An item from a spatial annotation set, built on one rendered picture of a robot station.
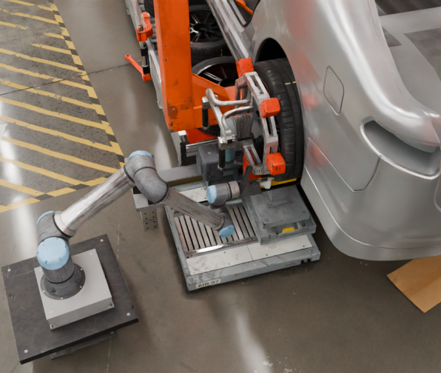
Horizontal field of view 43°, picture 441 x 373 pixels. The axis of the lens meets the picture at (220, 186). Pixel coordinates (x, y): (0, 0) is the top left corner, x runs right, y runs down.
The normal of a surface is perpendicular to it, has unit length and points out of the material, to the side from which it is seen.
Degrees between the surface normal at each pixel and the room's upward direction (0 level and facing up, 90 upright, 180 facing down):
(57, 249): 6
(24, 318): 0
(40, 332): 0
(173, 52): 90
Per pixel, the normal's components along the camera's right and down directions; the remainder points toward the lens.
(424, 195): -0.12, 0.71
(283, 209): 0.00, -0.69
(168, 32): 0.28, 0.70
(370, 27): -0.23, -0.46
